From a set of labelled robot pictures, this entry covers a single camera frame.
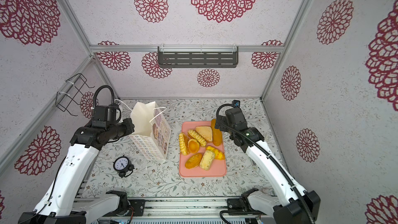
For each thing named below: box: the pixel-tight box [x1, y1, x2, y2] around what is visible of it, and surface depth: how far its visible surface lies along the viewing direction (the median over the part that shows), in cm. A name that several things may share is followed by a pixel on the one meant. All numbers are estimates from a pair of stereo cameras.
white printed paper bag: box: [129, 101, 172, 160], surface depth 78 cm
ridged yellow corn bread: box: [178, 132, 190, 156], surface depth 92 cm
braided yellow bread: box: [187, 129, 207, 148], surface depth 94 cm
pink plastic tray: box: [179, 120, 227, 177], surface depth 88 cm
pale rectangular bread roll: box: [199, 149, 216, 171], surface depth 85 cm
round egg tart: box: [187, 138, 201, 154], surface depth 92 cm
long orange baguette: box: [210, 118, 223, 147], surface depth 96 cm
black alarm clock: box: [112, 155, 136, 179], surface depth 87 cm
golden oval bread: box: [184, 152, 203, 170], surface depth 86 cm
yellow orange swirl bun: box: [205, 145, 226, 161], surface depth 90 cm
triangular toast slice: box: [194, 125, 213, 143], surface depth 99 cm
